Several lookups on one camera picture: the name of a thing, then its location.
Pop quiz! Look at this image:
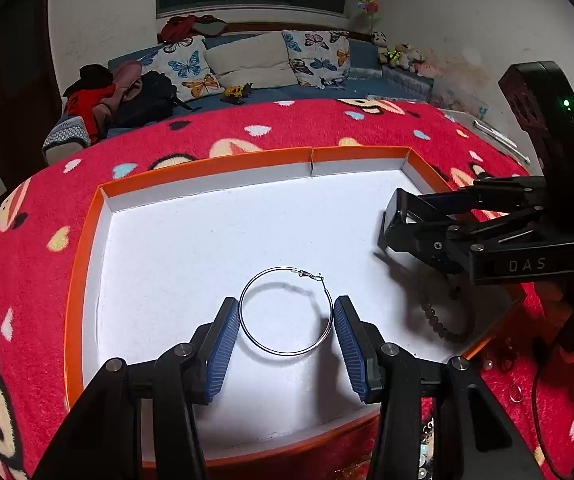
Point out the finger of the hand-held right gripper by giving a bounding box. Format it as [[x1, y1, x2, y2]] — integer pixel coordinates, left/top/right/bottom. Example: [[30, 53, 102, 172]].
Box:
[[378, 190, 548, 274], [396, 174, 548, 222]]

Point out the grey-green bead bracelet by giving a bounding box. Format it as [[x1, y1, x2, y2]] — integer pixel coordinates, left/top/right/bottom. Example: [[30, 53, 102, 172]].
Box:
[[419, 285, 478, 345]]

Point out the blue sofa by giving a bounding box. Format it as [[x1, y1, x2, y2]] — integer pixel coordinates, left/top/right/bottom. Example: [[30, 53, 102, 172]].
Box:
[[107, 30, 438, 141]]

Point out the colourful pinwheel flower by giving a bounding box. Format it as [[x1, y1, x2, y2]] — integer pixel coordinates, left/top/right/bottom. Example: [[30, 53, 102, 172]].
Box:
[[356, 0, 384, 31]]

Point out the brown plush toy with vest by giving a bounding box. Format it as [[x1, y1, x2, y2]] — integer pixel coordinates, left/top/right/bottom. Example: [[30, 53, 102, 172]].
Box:
[[379, 44, 414, 69]]

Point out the black backpack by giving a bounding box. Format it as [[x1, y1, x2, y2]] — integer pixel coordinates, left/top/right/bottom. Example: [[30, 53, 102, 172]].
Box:
[[112, 71, 192, 128]]

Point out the dark wooden door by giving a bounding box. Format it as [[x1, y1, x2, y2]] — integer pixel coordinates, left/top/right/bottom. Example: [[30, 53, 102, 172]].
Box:
[[0, 0, 64, 201]]

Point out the butterfly print pillow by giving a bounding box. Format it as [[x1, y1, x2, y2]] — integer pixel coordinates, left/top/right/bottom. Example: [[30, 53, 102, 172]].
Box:
[[282, 30, 352, 88], [149, 36, 225, 101]]

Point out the beige cushion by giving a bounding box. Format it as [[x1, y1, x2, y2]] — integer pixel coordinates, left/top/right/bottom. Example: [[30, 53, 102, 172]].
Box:
[[204, 33, 298, 88]]

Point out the red cloth on sofa back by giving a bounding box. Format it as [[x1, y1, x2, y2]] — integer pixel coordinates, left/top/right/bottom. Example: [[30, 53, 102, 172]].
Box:
[[161, 15, 228, 43]]

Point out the pink plush toy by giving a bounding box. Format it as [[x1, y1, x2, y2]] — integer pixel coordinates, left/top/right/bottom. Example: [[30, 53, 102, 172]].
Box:
[[411, 50, 438, 79]]

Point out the pink garment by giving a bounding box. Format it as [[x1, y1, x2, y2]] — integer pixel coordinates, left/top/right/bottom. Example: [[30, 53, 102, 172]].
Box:
[[112, 60, 144, 107]]

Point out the orange cardboard box tray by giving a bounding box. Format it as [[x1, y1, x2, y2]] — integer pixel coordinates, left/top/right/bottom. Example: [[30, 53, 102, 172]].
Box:
[[63, 146, 528, 468]]

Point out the red garment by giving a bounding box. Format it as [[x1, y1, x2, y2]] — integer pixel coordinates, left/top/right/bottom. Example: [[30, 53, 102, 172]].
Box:
[[64, 85, 118, 143]]

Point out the silver hoop earring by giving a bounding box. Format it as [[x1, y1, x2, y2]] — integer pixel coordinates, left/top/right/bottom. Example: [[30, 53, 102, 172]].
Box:
[[240, 266, 335, 357]]

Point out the grey striped cushion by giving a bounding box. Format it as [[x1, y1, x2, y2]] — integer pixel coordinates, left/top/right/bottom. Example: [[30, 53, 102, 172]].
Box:
[[42, 115, 91, 163]]

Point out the black garment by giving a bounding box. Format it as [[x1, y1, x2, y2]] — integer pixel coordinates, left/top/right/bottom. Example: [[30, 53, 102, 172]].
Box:
[[78, 63, 114, 92]]

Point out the red cartoon printed blanket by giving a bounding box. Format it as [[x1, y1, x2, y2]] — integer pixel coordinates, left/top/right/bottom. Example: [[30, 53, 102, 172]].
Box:
[[0, 97, 574, 480]]

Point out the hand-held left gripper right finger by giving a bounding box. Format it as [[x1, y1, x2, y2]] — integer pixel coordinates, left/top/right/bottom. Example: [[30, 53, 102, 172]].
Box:
[[333, 295, 550, 480]]

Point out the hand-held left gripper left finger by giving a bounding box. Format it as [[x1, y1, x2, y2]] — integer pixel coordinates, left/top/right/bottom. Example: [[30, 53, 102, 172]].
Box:
[[32, 296, 242, 480]]

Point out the black cable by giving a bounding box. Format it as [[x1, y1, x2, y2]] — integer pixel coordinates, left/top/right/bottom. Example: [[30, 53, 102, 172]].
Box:
[[531, 335, 574, 480]]

